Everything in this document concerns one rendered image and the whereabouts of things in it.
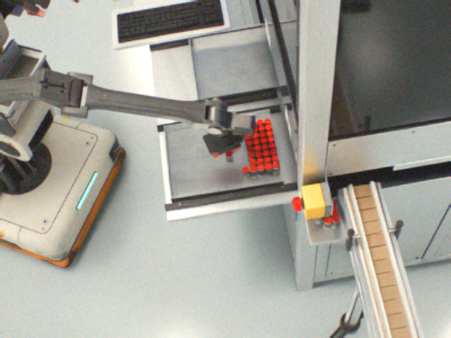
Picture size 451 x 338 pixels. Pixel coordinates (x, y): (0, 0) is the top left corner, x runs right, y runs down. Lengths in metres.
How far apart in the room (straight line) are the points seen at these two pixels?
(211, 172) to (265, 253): 0.89
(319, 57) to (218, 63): 0.90
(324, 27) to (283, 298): 1.64
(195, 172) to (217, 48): 0.49
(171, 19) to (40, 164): 0.91
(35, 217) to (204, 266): 0.75
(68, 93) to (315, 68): 0.63
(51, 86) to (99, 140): 1.22
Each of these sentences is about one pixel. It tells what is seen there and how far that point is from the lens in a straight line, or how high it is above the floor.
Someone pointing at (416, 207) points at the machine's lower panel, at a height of 0.69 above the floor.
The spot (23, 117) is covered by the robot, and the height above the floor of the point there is 0.80.
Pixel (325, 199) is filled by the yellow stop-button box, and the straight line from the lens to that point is 1.68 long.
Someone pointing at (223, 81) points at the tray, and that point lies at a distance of 2.08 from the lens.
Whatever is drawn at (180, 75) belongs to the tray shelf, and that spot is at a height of 0.88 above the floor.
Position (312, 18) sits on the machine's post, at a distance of 1.17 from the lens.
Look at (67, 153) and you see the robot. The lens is 2.79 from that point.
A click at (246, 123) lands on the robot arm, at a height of 1.13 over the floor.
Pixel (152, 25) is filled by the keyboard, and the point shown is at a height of 0.83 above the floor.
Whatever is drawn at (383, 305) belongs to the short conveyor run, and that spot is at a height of 0.93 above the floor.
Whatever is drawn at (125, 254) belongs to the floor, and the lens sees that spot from 2.81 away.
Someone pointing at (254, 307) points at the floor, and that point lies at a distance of 2.64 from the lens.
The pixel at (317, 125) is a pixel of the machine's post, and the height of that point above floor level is 1.29.
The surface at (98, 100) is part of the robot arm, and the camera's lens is 1.59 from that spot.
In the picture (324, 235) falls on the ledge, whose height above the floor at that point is 0.88.
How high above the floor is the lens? 2.54
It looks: 61 degrees down
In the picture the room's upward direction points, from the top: 11 degrees counter-clockwise
